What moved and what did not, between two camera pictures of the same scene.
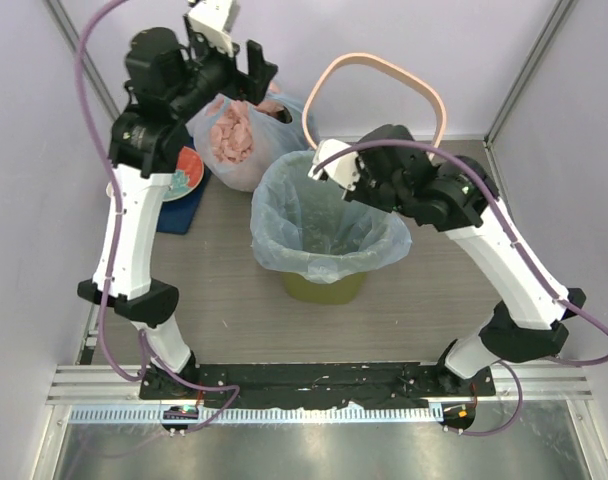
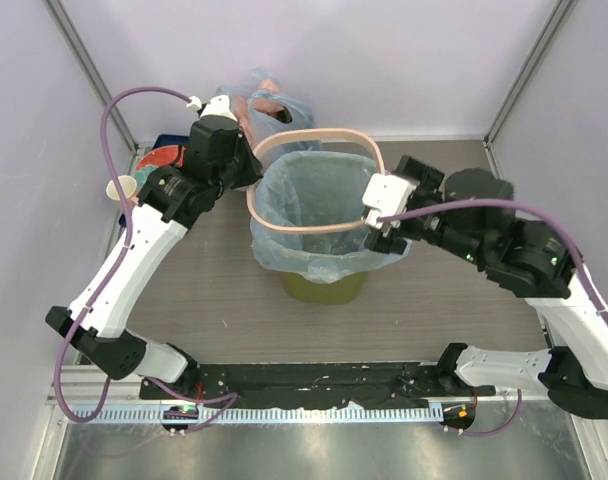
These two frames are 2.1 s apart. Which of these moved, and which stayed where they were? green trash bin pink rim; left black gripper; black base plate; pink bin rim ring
Moved: pink bin rim ring; left black gripper
Stayed: black base plate; green trash bin pink rim
